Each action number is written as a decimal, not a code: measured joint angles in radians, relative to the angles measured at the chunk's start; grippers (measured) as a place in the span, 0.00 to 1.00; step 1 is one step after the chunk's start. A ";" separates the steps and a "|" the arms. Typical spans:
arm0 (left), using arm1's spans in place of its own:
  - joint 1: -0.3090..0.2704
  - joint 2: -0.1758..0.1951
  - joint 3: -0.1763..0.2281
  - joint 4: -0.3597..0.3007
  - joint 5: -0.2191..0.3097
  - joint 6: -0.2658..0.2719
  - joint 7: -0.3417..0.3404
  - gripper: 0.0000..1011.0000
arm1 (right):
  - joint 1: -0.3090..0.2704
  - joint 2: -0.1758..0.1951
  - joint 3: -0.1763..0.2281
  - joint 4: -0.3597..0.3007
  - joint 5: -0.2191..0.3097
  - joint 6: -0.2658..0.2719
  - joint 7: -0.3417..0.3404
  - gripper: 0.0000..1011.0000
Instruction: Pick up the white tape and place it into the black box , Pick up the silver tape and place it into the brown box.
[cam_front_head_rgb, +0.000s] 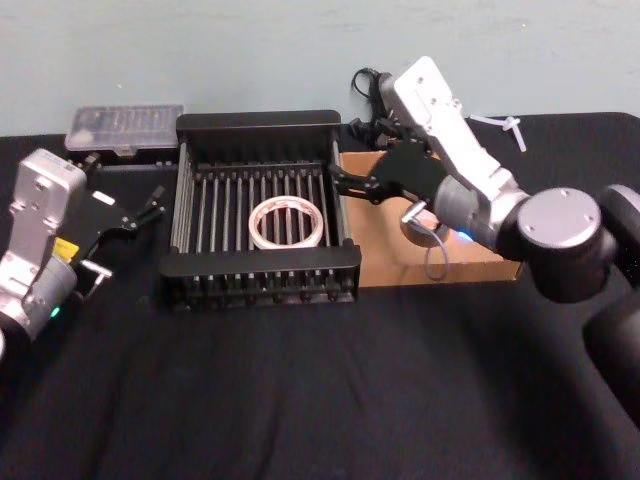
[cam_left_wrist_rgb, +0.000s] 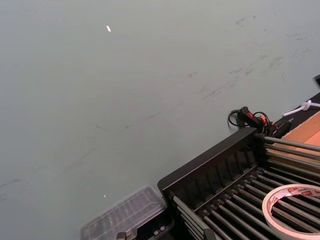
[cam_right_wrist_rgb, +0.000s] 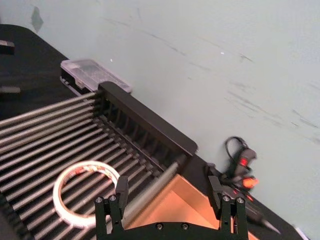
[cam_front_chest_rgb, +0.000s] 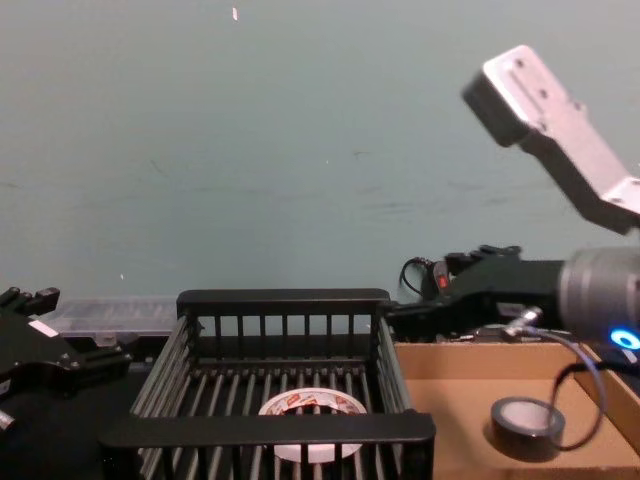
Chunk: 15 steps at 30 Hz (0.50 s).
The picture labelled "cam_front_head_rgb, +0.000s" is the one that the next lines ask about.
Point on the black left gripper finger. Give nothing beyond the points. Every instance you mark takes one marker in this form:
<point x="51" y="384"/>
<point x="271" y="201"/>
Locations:
<point x="91" y="161"/>
<point x="147" y="207"/>

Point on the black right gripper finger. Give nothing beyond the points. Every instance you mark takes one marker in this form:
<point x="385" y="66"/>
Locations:
<point x="362" y="187"/>
<point x="392" y="135"/>

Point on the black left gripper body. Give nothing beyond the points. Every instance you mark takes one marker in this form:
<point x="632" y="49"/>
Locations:
<point x="107" y="215"/>

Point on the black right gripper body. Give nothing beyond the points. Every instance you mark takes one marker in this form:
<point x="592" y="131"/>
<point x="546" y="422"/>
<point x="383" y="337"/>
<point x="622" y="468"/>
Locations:
<point x="407" y="172"/>

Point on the white tape roll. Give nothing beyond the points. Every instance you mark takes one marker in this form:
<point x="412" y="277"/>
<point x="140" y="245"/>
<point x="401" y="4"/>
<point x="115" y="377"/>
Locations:
<point x="285" y="242"/>

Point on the silver and black right robot arm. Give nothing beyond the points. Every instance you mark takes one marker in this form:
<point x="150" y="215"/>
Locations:
<point x="560" y="225"/>

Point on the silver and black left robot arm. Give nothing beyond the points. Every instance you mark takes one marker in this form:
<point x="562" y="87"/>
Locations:
<point x="35" y="210"/>

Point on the clear plastic case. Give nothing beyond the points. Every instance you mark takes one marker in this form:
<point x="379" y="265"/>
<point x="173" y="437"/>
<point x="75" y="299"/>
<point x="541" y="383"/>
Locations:
<point x="125" y="125"/>

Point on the shallow brown cardboard tray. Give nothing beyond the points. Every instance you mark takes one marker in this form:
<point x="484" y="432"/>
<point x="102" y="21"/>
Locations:
<point x="380" y="250"/>

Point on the black rack with steel bars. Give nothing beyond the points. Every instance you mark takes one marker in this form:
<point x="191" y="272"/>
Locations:
<point x="260" y="280"/>

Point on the black table cloth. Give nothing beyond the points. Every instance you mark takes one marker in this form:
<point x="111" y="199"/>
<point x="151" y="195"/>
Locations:
<point x="320" y="400"/>

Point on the plain pale wall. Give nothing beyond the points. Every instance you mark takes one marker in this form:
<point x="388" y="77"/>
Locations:
<point x="200" y="50"/>

